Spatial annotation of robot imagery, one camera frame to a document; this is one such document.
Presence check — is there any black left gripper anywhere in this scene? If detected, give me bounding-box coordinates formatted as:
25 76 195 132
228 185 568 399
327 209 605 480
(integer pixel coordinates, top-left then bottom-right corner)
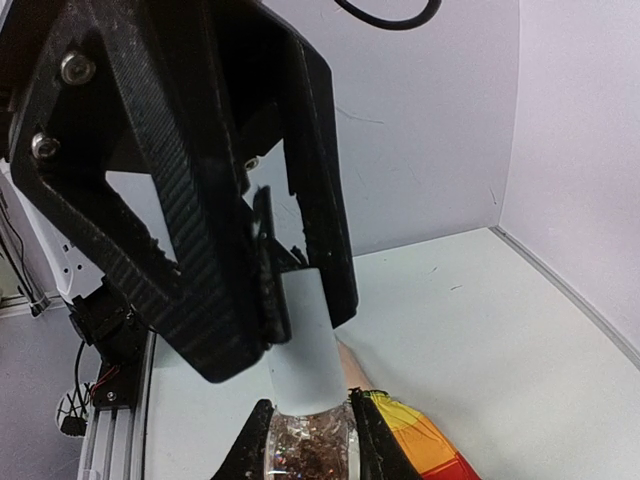
1 1 333 383

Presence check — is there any clear glitter nail polish bottle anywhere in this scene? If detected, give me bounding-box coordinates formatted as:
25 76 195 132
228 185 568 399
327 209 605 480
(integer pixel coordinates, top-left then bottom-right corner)
263 402 361 480

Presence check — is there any rainbow striped sleeve cloth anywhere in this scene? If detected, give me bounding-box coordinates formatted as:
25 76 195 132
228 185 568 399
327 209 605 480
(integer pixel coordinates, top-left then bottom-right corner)
363 390 479 479

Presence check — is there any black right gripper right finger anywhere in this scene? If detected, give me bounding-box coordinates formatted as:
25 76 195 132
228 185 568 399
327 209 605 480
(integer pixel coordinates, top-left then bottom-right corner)
350 389 421 480

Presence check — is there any aluminium front rail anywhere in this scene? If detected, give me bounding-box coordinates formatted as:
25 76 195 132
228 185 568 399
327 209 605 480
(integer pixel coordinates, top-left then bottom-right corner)
77 333 156 480

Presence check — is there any mannequin hand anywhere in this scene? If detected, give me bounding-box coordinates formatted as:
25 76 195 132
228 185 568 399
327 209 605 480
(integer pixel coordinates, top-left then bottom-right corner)
337 341 374 391

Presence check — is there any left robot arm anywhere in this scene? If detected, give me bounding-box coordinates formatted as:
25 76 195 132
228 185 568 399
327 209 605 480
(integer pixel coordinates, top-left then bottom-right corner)
1 1 358 383

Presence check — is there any black left camera cable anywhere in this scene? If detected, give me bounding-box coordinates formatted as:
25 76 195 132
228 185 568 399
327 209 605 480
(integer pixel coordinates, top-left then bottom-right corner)
334 0 444 31

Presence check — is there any white nail polish cap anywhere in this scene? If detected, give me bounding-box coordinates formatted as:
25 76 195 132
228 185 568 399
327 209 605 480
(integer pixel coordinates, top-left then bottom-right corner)
267 268 348 416

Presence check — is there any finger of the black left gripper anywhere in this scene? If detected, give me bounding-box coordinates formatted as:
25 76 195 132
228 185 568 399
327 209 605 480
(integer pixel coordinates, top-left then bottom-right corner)
282 39 358 327

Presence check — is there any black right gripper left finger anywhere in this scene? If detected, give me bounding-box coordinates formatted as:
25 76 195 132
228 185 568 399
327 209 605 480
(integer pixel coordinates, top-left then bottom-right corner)
212 399 274 480

